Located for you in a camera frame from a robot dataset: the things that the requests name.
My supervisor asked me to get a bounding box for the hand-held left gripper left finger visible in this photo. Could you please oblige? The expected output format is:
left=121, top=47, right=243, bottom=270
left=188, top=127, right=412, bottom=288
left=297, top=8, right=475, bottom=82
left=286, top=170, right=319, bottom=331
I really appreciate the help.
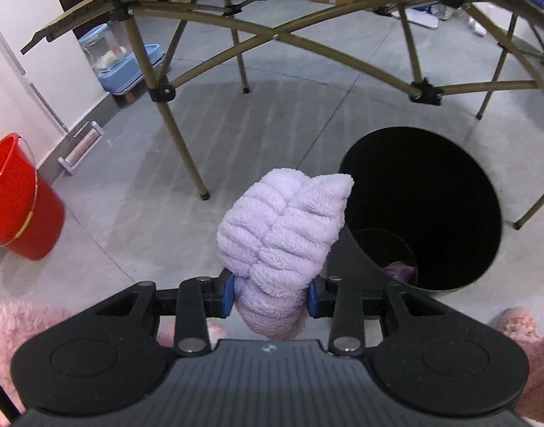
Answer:
left=63, top=270, right=235, bottom=357

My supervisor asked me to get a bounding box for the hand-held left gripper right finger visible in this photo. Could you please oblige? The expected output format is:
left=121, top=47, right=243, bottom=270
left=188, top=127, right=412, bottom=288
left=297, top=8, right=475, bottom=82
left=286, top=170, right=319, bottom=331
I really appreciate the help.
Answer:
left=306, top=277, right=481, bottom=359

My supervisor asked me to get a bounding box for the purple satin cloth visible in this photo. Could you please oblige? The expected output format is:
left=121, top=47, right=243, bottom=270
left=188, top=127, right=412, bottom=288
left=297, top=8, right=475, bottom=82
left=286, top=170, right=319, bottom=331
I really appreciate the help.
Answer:
left=382, top=262, right=418, bottom=284

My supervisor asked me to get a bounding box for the black round waste bin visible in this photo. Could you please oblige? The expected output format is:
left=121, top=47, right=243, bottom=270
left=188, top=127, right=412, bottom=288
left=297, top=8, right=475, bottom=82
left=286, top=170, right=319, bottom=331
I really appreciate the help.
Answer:
left=323, top=127, right=504, bottom=294

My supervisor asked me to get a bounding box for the pink slipper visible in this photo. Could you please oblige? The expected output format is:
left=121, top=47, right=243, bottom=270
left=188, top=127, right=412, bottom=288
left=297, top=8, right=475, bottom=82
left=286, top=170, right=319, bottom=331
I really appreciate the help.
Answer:
left=489, top=306, right=539, bottom=343

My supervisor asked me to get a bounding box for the white floor squeegee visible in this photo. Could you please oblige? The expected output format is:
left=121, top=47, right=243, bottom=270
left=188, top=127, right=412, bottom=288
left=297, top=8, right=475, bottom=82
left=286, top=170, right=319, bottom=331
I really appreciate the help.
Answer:
left=0, top=9, right=105, bottom=176

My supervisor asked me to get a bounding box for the olive folding camping table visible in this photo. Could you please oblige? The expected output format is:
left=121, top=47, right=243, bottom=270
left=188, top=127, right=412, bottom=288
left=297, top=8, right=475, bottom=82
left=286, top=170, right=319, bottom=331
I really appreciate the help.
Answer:
left=21, top=0, right=544, bottom=230

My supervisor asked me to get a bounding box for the person's pink fluffy pajamas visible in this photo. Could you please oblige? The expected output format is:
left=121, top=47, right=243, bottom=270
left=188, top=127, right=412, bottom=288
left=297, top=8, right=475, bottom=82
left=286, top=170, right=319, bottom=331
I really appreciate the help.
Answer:
left=0, top=300, right=544, bottom=427

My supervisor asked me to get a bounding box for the red plastic bucket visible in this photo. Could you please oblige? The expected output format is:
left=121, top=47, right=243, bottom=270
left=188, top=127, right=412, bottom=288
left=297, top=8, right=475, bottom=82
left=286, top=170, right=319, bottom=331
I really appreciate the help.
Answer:
left=0, top=132, right=66, bottom=262

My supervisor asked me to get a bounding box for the blue plastic litter box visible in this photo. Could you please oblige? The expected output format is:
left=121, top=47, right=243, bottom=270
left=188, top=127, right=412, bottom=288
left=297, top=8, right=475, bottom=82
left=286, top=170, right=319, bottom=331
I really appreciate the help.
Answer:
left=79, top=24, right=164, bottom=95

